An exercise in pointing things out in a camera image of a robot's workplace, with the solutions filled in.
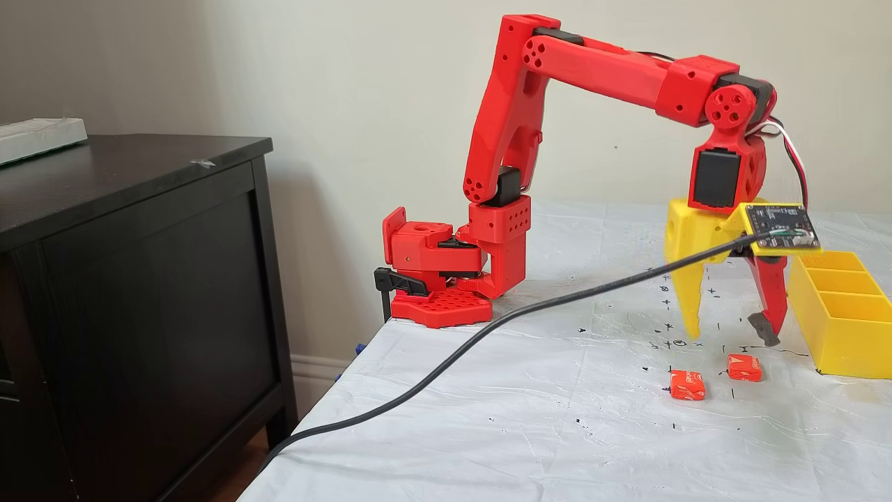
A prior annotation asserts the camera board on yellow mount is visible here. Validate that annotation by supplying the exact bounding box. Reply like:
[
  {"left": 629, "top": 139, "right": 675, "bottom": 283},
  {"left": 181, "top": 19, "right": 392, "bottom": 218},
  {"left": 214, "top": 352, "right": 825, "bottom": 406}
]
[{"left": 725, "top": 201, "right": 823, "bottom": 255}]

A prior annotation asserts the black USB cable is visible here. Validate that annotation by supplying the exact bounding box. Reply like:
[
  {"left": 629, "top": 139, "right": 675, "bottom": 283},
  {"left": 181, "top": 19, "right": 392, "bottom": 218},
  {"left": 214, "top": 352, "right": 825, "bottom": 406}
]
[{"left": 256, "top": 234, "right": 774, "bottom": 476}]

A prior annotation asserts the orange starburst candy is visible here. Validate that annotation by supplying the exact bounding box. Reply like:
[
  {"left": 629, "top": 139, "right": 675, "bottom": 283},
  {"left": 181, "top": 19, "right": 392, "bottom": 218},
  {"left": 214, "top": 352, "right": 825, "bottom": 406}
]
[
  {"left": 727, "top": 354, "right": 763, "bottom": 382},
  {"left": 670, "top": 370, "right": 706, "bottom": 401}
]

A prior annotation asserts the white flat slab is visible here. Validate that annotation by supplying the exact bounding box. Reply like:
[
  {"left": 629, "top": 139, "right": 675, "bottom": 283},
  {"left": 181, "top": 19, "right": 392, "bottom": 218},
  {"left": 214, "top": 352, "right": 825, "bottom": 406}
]
[{"left": 0, "top": 117, "right": 89, "bottom": 167}]

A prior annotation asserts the red white black servo wire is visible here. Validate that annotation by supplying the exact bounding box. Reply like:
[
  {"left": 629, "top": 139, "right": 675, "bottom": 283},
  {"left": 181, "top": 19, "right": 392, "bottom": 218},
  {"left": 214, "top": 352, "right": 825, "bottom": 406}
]
[{"left": 756, "top": 119, "right": 809, "bottom": 210}]

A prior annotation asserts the black wooden dresser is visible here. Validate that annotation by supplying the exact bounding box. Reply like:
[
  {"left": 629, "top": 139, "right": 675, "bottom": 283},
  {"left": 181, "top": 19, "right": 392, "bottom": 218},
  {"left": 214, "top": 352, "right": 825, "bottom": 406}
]
[{"left": 0, "top": 135, "right": 299, "bottom": 502}]

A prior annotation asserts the yellow three-compartment box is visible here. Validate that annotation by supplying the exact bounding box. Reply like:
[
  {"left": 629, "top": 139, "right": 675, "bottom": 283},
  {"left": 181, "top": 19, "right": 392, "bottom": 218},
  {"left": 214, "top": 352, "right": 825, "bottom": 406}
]
[{"left": 787, "top": 250, "right": 892, "bottom": 379}]

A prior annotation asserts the black table clamp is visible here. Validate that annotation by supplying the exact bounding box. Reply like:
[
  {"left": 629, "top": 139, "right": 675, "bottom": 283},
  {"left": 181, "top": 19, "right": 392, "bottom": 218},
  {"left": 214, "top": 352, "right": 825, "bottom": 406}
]
[{"left": 374, "top": 267, "right": 429, "bottom": 323}]

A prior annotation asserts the white plastic table cover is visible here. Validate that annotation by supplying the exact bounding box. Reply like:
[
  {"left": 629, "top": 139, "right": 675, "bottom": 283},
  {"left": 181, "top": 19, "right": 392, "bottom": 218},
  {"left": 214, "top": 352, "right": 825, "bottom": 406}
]
[{"left": 233, "top": 199, "right": 892, "bottom": 502}]

